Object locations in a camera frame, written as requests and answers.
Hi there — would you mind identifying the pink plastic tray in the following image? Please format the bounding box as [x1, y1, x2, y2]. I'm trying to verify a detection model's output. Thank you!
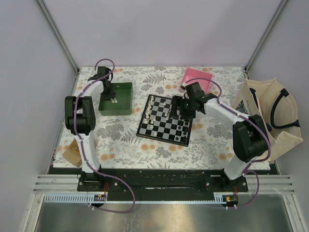
[181, 68, 212, 92]

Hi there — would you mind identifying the black white chess board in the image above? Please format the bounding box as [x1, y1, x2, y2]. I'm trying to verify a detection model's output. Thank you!
[136, 94, 193, 147]

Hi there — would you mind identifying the brown cardboard box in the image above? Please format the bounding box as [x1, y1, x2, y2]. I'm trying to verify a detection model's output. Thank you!
[63, 140, 82, 168]

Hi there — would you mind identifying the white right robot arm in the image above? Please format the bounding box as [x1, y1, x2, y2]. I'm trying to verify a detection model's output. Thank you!
[169, 82, 271, 191]

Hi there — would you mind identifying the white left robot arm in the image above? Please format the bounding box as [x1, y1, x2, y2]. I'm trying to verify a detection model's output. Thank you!
[65, 67, 117, 191]

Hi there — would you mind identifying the green plastic tray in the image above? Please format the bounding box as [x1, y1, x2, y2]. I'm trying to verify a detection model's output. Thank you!
[98, 82, 133, 116]

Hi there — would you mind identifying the cream canvas tote bag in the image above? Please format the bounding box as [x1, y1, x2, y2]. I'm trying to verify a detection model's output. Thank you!
[232, 79, 303, 161]

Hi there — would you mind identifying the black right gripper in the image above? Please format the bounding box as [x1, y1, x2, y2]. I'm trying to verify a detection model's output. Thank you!
[169, 96, 196, 120]

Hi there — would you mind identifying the floral table cloth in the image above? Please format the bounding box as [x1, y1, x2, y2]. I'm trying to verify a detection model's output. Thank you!
[52, 65, 254, 171]

